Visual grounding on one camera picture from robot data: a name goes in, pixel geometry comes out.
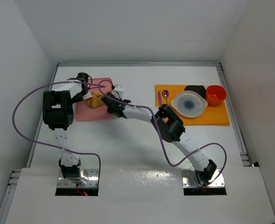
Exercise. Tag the clear glass plate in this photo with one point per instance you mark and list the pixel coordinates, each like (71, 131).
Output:
(189, 104)

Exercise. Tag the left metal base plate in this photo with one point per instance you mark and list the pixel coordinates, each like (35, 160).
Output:
(89, 179)

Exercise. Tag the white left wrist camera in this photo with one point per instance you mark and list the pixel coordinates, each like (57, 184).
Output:
(87, 96)

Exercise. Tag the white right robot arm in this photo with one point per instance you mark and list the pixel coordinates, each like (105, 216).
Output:
(169, 128)

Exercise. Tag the golden bread roll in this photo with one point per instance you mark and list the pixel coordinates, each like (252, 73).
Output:
(95, 101)

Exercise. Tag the pink cutting board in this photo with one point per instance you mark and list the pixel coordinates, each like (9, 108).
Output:
(84, 113)

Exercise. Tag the metal base plate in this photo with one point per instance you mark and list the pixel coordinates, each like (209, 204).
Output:
(191, 181)
(89, 179)

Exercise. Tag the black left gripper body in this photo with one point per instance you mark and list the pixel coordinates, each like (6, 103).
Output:
(80, 96)

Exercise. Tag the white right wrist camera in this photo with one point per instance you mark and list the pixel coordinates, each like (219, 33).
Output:
(118, 91)

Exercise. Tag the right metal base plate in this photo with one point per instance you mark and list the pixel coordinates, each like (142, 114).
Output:
(191, 181)

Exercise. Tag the orange placemat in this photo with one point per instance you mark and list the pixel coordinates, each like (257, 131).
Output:
(213, 115)

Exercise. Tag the purple iridescent spoon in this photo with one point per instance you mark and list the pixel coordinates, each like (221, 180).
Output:
(165, 94)

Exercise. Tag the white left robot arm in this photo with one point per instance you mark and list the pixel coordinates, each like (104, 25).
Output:
(58, 115)

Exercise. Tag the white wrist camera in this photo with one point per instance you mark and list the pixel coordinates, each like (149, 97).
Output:
(118, 91)
(87, 96)

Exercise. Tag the purple iridescent knife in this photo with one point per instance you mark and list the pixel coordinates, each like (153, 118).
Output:
(159, 98)

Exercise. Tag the orange cup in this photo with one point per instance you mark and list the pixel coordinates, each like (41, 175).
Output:
(215, 95)

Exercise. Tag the white foam front panel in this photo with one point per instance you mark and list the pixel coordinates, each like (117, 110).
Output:
(140, 197)

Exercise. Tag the black coaster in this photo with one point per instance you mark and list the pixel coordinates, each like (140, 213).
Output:
(199, 89)

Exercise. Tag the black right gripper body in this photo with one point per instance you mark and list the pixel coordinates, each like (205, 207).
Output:
(107, 99)

